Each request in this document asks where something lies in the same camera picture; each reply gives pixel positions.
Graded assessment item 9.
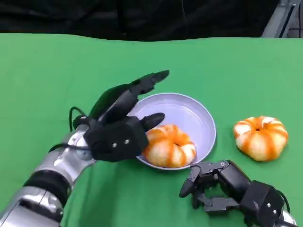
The grey metal frame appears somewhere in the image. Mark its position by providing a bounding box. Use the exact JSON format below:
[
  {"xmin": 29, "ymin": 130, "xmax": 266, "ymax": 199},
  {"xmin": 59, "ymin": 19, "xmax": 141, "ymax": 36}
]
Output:
[{"xmin": 260, "ymin": 0, "xmax": 303, "ymax": 38}]

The green table cloth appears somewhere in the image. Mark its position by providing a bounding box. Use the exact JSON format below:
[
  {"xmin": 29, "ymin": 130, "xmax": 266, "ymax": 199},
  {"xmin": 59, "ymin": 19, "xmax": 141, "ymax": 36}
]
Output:
[{"xmin": 0, "ymin": 33, "xmax": 303, "ymax": 227}]

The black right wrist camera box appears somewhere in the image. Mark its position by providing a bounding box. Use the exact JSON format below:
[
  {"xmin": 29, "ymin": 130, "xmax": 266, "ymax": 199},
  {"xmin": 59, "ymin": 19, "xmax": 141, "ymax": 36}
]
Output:
[{"xmin": 241, "ymin": 180, "xmax": 285, "ymax": 224}]

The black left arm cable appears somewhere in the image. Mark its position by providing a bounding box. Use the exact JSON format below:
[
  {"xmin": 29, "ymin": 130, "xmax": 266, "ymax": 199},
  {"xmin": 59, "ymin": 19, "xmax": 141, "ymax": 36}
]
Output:
[{"xmin": 68, "ymin": 106, "xmax": 91, "ymax": 131}]

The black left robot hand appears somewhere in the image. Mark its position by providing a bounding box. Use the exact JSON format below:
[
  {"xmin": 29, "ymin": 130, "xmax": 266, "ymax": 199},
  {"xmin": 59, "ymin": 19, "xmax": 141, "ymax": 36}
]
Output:
[{"xmin": 89, "ymin": 70, "xmax": 170, "ymax": 131}]

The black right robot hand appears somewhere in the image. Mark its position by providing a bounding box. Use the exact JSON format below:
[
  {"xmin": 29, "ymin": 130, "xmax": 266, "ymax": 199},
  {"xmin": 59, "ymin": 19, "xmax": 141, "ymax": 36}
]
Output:
[{"xmin": 179, "ymin": 160, "xmax": 251, "ymax": 211}]

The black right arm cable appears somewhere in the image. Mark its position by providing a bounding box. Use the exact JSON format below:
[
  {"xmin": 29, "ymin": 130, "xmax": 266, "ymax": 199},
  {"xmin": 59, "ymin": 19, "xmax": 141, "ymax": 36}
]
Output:
[{"xmin": 278, "ymin": 191, "xmax": 291, "ymax": 213}]

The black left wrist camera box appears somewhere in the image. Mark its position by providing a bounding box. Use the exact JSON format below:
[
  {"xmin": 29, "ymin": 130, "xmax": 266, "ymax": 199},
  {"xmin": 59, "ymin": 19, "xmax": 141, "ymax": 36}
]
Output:
[{"xmin": 84, "ymin": 115, "xmax": 149, "ymax": 163}]

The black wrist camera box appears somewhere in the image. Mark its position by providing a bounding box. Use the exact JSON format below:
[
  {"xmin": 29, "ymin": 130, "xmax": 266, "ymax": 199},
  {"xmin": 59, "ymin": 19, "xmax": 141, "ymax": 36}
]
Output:
[
  {"xmin": 84, "ymin": 115, "xmax": 149, "ymax": 163},
  {"xmin": 241, "ymin": 180, "xmax": 285, "ymax": 224}
]

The lilac plate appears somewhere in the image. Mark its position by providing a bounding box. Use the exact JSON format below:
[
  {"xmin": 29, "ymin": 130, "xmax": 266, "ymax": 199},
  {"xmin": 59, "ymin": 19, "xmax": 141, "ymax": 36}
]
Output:
[{"xmin": 129, "ymin": 93, "xmax": 217, "ymax": 171}]

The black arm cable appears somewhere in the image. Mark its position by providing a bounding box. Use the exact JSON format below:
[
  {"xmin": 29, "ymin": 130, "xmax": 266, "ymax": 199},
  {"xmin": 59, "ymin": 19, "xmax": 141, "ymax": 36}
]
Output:
[
  {"xmin": 68, "ymin": 106, "xmax": 91, "ymax": 131},
  {"xmin": 278, "ymin": 191, "xmax": 291, "ymax": 213}
]

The black backdrop cloth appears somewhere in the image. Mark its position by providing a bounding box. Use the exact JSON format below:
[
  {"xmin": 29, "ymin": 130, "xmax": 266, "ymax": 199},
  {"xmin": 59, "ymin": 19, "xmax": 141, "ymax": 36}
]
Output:
[{"xmin": 0, "ymin": 0, "xmax": 280, "ymax": 42}]

